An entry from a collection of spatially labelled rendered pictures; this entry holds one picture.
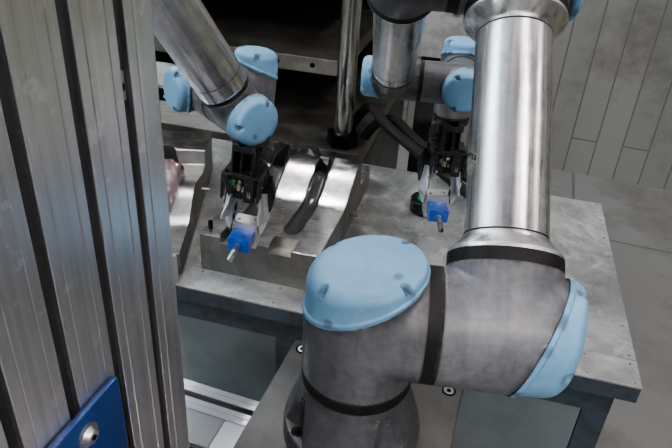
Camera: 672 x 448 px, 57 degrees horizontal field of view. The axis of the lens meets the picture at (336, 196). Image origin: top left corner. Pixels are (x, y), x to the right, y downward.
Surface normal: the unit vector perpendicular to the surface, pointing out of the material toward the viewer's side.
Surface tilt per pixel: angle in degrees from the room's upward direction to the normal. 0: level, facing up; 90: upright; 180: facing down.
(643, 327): 0
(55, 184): 90
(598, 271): 0
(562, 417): 90
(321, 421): 72
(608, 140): 90
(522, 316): 44
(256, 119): 90
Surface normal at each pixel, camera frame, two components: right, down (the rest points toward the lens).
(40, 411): 0.95, 0.20
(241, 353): -0.25, 0.46
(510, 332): -0.05, -0.19
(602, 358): 0.06, -0.87
